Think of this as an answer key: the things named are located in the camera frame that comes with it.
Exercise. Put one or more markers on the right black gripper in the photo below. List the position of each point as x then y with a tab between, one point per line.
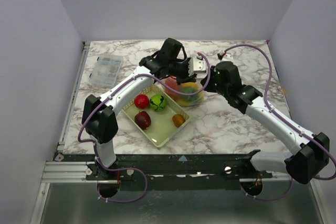
207	80

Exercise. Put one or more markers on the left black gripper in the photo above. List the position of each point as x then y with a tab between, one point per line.
185	78

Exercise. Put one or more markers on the green bell pepper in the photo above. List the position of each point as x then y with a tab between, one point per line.
189	98

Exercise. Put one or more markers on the red bell pepper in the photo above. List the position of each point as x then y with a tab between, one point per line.
171	82

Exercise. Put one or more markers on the clear zip top bag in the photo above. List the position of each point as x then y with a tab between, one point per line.
183	103

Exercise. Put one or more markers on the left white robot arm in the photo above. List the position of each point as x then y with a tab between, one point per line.
99	119

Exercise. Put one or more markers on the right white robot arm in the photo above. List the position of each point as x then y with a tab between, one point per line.
307	152

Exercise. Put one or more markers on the green round melon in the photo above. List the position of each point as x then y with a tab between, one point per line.
158	102

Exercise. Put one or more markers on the pale green plastic basket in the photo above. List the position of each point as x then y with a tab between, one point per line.
162	128

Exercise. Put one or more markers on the red apple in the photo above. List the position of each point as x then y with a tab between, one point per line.
141	101

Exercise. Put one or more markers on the dark red plum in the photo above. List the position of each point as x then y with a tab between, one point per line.
143	120

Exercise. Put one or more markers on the clear plastic parts box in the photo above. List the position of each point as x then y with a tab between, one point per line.
106	70

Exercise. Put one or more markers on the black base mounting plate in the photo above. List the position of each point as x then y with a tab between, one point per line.
169	172

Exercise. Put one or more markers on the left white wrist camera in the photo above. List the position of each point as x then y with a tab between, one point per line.
197	65

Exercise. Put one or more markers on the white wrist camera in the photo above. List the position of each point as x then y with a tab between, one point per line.
224	56
197	65

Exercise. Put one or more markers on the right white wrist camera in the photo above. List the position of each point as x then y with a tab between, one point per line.
224	56

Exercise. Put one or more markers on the aluminium extrusion rail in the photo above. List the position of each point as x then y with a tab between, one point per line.
65	172

